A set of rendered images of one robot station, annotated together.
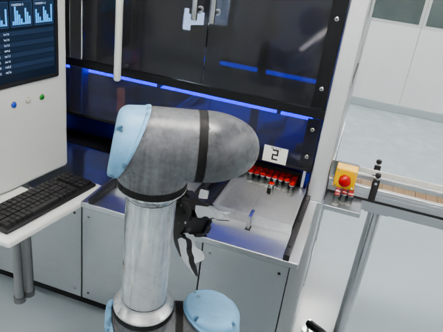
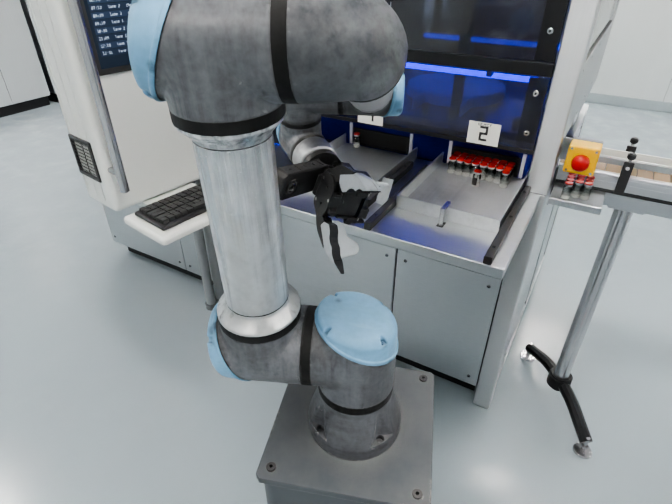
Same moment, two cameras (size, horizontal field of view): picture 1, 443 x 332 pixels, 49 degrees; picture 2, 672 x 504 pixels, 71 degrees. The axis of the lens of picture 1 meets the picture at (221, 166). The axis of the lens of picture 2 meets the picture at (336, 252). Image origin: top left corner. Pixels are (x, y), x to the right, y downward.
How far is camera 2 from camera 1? 38 cm
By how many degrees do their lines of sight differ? 16
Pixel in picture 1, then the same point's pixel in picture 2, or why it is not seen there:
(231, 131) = not seen: outside the picture
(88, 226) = not seen: hidden behind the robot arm
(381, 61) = (642, 48)
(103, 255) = (292, 263)
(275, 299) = (484, 317)
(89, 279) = not seen: hidden behind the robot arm
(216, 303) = (363, 310)
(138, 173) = (178, 81)
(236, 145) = (344, 17)
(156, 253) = (248, 229)
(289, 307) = (501, 328)
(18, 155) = (183, 147)
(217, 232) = (400, 229)
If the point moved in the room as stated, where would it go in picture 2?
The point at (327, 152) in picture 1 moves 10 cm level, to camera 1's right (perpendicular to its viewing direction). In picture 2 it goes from (556, 124) to (600, 128)
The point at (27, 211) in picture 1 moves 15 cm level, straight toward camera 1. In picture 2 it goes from (188, 206) to (182, 233)
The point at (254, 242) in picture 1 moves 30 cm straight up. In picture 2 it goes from (446, 241) to (466, 110)
